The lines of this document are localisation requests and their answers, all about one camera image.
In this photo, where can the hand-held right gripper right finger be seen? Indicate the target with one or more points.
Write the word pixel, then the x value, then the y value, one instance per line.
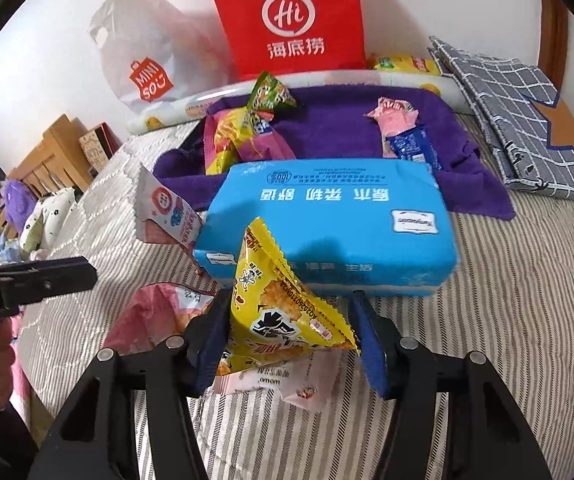
pixel 372 350

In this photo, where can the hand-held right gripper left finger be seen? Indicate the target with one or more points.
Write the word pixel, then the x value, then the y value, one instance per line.
pixel 212 355

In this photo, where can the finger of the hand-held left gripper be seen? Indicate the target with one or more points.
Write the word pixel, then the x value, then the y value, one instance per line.
pixel 52 277

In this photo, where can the yellow triangular snack packet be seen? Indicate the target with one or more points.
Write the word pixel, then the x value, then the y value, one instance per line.
pixel 277 305

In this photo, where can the white red-printed snack packet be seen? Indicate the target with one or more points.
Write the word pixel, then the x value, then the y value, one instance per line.
pixel 167 210

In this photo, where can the purple cloth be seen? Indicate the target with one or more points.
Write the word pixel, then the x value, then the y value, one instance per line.
pixel 337 115

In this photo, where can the purple plush toy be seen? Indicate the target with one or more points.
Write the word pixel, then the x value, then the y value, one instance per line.
pixel 17 202

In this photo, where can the white dotted plush toy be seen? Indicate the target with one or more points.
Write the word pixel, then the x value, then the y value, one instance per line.
pixel 47 217

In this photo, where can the pink white snack packet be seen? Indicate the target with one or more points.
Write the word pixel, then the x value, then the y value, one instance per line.
pixel 267 380

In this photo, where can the large pink snack packet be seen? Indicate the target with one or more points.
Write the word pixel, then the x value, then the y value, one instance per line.
pixel 152 315

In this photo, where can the wooden chair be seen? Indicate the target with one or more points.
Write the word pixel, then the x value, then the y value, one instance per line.
pixel 62 145

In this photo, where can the brown printed box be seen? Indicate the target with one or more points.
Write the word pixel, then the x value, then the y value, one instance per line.
pixel 98 147

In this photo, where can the striped bed sheet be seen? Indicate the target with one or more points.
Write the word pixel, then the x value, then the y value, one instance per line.
pixel 492 285

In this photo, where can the blue tissue pack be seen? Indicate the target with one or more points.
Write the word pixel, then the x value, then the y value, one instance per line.
pixel 327 220

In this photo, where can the printed paper roll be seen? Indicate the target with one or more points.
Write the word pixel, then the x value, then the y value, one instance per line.
pixel 167 115

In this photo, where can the blue snack packet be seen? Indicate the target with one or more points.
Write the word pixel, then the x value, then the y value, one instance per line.
pixel 412 145

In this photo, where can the pink yellow snack packet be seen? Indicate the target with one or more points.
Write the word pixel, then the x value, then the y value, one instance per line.
pixel 232 140

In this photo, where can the small pink snack packet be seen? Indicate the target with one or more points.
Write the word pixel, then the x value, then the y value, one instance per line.
pixel 392 112

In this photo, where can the white plastic shopping bag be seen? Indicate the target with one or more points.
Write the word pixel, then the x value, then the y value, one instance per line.
pixel 157 35

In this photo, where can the green snack packet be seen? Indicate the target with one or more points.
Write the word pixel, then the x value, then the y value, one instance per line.
pixel 269 95

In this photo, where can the yellow snack bag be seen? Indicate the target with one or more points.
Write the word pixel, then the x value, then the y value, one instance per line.
pixel 402 64

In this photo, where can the grey plaid fabric box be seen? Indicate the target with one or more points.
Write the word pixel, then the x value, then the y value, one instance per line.
pixel 497 90

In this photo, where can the red paper bag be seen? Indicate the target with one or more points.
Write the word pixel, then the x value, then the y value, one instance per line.
pixel 292 10

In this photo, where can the wooden door frame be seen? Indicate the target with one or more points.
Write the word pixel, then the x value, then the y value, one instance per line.
pixel 554 25

